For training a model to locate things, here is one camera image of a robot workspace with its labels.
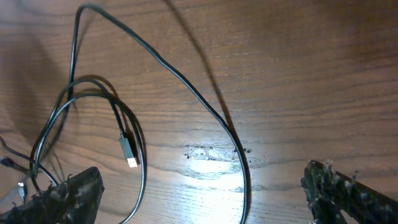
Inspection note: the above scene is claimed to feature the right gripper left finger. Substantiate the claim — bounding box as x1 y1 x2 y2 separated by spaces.
1 167 104 224

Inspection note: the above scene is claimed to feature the thin black cable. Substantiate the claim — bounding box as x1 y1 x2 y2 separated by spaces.
68 2 251 224

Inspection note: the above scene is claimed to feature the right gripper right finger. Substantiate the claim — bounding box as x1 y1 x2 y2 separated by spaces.
300 160 397 223

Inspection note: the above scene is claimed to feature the white USB cable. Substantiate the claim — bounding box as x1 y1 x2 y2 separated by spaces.
0 182 27 206

